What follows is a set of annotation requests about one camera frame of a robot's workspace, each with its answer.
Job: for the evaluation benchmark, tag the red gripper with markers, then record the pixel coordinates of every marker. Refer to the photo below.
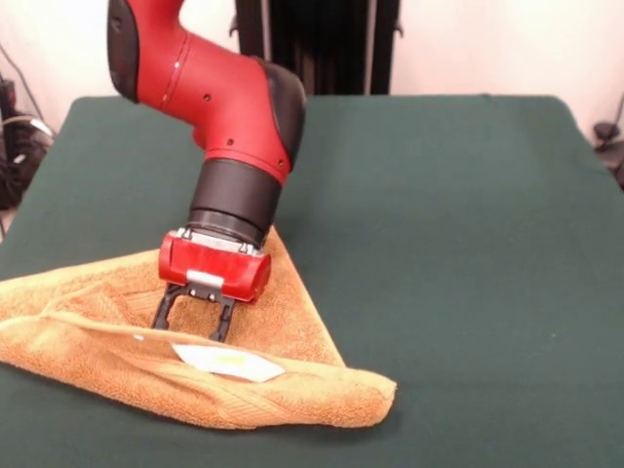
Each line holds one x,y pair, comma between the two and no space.
214,265

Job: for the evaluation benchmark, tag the orange-brown terry towel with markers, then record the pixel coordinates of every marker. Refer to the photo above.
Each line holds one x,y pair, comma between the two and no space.
302,390

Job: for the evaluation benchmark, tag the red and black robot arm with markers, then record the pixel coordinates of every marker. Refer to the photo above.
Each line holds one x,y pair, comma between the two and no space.
219,97

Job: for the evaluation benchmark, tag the black power strip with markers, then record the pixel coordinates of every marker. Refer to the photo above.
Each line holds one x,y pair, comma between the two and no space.
7,97

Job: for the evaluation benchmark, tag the dark green table cloth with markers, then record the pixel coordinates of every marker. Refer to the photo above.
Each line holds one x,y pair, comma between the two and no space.
487,244

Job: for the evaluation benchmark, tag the black power adapter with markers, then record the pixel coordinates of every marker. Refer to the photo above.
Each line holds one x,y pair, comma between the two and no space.
606,130

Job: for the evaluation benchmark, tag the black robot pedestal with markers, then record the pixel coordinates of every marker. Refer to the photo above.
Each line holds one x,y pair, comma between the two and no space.
341,49

